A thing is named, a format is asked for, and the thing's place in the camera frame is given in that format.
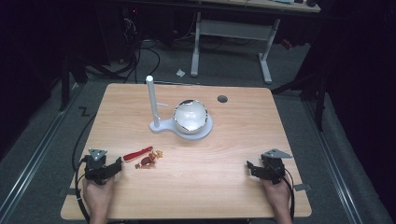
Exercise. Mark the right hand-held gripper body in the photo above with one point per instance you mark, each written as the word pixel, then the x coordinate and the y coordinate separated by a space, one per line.
pixel 274 169

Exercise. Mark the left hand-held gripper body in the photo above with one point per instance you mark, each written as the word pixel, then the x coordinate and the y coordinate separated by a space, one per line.
pixel 95 169

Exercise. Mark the white stand with pole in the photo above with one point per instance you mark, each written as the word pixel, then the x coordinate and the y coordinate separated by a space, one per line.
pixel 162 124

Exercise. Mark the person's left hand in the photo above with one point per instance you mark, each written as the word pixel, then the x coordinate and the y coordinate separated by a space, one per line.
pixel 98 194

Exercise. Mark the person's right hand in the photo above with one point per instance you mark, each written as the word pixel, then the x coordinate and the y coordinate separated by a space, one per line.
pixel 277 196

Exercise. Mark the grey tape piece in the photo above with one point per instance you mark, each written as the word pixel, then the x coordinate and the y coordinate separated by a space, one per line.
pixel 67 191
pixel 302 187

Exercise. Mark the black tripod stand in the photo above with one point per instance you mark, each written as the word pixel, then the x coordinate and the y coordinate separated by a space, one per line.
pixel 311 90

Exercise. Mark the black metal stand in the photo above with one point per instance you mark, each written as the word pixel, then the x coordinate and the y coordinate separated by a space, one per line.
pixel 65 84

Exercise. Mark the crumpled white paper scrap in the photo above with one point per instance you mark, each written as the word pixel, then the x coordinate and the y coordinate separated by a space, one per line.
pixel 180 73

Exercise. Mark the small red object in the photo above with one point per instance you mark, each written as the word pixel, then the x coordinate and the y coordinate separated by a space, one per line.
pixel 287 44

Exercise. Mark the white-framed wooden desk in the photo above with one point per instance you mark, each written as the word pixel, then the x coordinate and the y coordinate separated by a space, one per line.
pixel 233 29

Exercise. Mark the metal floor rail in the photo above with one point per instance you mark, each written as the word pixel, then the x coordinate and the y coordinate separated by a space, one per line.
pixel 334 165
pixel 37 152

